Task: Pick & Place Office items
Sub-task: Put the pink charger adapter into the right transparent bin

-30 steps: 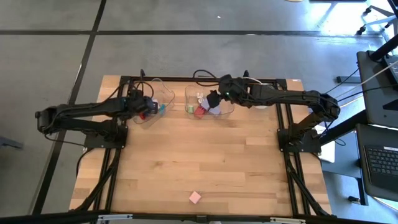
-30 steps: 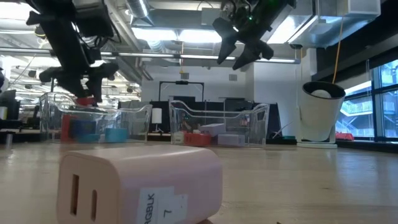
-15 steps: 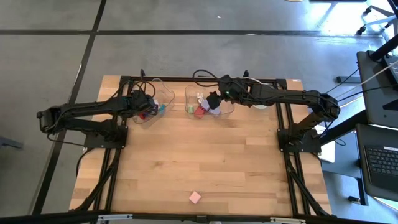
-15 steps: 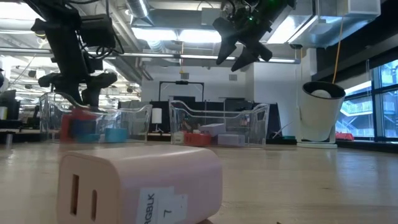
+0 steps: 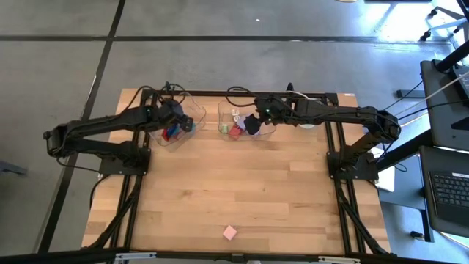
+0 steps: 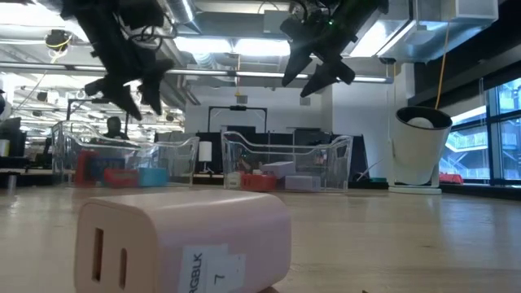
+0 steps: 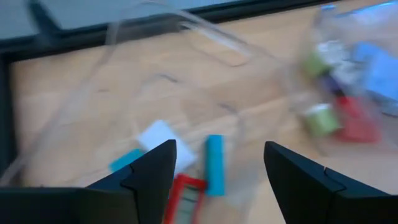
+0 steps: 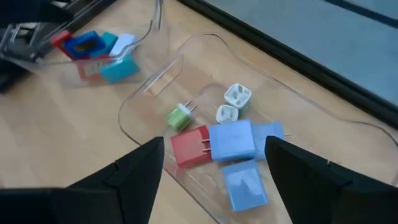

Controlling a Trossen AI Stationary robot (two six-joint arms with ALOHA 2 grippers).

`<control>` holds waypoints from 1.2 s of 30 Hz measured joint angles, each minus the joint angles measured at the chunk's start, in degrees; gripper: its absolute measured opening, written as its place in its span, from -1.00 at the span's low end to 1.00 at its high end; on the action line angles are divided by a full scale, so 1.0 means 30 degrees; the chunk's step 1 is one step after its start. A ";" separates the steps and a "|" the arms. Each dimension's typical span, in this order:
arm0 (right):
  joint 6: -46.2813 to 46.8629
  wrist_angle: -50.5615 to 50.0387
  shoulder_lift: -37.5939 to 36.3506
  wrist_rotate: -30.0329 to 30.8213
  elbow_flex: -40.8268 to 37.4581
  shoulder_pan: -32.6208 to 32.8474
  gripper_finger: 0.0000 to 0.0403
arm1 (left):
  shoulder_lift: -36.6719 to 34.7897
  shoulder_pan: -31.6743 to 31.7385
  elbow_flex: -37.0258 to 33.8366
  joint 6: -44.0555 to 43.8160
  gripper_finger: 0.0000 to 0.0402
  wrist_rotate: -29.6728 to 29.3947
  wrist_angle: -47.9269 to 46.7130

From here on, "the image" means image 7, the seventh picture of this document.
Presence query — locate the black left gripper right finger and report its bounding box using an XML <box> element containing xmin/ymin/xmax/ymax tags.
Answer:
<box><xmin>264</xmin><ymin>141</ymin><xmax>398</xmax><ymax>224</ymax></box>

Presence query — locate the white digital thermometer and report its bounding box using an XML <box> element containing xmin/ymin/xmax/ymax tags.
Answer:
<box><xmin>136</xmin><ymin>119</ymin><xmax>198</xmax><ymax>175</ymax></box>

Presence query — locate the teal rectangular device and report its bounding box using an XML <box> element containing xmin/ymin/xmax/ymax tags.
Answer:
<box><xmin>108</xmin><ymin>148</ymin><xmax>146</xmax><ymax>174</ymax></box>
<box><xmin>203</xmin><ymin>134</ymin><xmax>226</xmax><ymax>197</ymax></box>

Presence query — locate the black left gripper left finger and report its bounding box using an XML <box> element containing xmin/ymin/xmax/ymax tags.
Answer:
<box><xmin>0</xmin><ymin>139</ymin><xmax>177</xmax><ymax>224</ymax></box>

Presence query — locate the clear plastic bin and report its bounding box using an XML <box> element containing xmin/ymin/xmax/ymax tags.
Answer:
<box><xmin>289</xmin><ymin>0</ymin><xmax>398</xmax><ymax>156</ymax></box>
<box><xmin>0</xmin><ymin>0</ymin><xmax>280</xmax><ymax>224</ymax></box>

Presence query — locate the small green plug adapter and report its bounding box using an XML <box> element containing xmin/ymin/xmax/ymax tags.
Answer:
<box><xmin>301</xmin><ymin>40</ymin><xmax>352</xmax><ymax>78</ymax></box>
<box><xmin>303</xmin><ymin>104</ymin><xmax>341</xmax><ymax>138</ymax></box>

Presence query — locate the black aluminium table frame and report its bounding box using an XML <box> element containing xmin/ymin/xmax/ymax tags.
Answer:
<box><xmin>0</xmin><ymin>0</ymin><xmax>343</xmax><ymax>175</ymax></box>

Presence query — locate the red digital thermometer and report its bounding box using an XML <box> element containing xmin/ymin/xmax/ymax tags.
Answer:
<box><xmin>163</xmin><ymin>173</ymin><xmax>208</xmax><ymax>224</ymax></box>

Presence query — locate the red plug adapter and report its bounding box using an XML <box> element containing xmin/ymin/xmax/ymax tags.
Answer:
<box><xmin>334</xmin><ymin>96</ymin><xmax>382</xmax><ymax>144</ymax></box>

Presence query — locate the small purple plug adapter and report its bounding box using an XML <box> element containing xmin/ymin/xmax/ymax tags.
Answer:
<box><xmin>320</xmin><ymin>76</ymin><xmax>345</xmax><ymax>96</ymax></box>

